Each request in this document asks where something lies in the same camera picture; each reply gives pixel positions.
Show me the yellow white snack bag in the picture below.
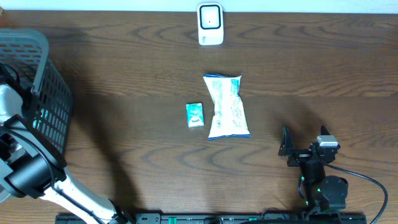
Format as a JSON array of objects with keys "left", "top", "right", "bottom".
[{"left": 203, "top": 73, "right": 251, "bottom": 140}]

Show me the small teal gum pack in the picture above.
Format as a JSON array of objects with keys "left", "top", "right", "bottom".
[{"left": 186, "top": 103, "right": 205, "bottom": 128}]

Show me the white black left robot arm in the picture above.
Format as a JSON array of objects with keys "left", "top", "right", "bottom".
[{"left": 1, "top": 63, "right": 135, "bottom": 223}]

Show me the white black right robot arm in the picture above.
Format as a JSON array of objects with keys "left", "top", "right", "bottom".
[{"left": 278, "top": 126, "right": 348, "bottom": 221}]

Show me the grey plastic mesh basket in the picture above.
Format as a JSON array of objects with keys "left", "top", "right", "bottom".
[{"left": 0, "top": 28, "right": 74, "bottom": 203}]

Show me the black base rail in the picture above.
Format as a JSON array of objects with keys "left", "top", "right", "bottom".
[{"left": 55, "top": 212, "right": 368, "bottom": 224}]

